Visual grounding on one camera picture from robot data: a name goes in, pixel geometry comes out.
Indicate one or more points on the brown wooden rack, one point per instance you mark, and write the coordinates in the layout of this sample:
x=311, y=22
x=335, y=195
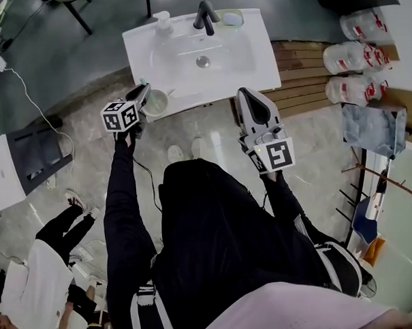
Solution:
x=397, y=182

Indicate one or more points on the white cup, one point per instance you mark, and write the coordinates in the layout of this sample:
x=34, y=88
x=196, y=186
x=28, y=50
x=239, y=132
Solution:
x=159, y=104

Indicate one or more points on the clear plastic bag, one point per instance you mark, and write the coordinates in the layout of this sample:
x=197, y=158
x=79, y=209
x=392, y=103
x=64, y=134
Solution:
x=371, y=129

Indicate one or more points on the grey chair with black legs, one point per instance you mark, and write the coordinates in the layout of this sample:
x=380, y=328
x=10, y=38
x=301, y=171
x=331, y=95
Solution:
x=78, y=14

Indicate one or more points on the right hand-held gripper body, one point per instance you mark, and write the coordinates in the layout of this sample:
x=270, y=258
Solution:
x=277, y=155

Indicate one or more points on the white soap dispenser bottle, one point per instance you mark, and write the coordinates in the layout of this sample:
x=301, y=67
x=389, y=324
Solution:
x=164, y=24

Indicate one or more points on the brown cardboard sheet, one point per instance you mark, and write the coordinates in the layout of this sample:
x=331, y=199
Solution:
x=405, y=97

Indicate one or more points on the person's right white shoe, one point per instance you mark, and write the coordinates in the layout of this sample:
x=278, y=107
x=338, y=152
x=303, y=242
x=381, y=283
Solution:
x=199, y=147

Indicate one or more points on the black electric fan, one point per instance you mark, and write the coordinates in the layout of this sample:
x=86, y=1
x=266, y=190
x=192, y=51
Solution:
x=368, y=288

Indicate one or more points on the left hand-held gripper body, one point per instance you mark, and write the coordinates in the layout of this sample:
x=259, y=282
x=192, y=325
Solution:
x=119, y=117

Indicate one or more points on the person's black clothing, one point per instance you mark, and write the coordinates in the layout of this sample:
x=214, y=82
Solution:
x=222, y=228

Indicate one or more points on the person's white shoe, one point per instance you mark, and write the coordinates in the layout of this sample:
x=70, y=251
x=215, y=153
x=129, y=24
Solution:
x=199, y=147
x=175, y=153

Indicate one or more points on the person's right forearm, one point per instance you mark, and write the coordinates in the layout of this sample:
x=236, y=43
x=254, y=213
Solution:
x=284, y=198

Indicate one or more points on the wooden slatted platform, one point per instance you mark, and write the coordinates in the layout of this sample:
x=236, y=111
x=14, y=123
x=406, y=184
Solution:
x=304, y=84

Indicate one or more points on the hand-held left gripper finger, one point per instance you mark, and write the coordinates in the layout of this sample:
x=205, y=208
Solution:
x=135, y=94
x=146, y=98

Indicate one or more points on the grey cabinet with white top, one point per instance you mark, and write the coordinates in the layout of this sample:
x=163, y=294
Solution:
x=5, y=172

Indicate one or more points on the person's left white shoe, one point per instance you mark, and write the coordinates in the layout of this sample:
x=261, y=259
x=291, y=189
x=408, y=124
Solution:
x=175, y=153

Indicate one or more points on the white power adapter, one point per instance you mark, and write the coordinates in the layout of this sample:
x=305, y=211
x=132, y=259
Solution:
x=0, y=63

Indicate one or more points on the person's left forearm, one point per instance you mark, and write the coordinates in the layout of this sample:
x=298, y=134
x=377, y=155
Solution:
x=123, y=191

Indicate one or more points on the white sink basin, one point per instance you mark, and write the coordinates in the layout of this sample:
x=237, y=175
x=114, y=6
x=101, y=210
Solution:
x=229, y=77

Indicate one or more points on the white panel with black frame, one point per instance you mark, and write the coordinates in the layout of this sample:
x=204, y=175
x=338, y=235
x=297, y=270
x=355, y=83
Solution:
x=407, y=240

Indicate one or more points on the person's pink garment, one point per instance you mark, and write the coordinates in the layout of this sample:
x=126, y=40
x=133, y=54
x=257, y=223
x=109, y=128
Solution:
x=294, y=310

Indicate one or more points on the pale soap dish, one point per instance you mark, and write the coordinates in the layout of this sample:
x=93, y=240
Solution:
x=223, y=20

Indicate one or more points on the orange paper bag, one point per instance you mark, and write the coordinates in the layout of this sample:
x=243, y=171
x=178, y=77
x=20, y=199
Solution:
x=375, y=253

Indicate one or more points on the black faucet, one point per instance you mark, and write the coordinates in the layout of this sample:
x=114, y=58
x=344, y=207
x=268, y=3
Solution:
x=206, y=19

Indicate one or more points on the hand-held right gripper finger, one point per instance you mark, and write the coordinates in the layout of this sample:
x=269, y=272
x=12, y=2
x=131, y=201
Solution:
x=245, y=114
x=266, y=110

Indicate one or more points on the pale soap bar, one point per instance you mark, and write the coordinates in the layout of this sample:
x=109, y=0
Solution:
x=233, y=18

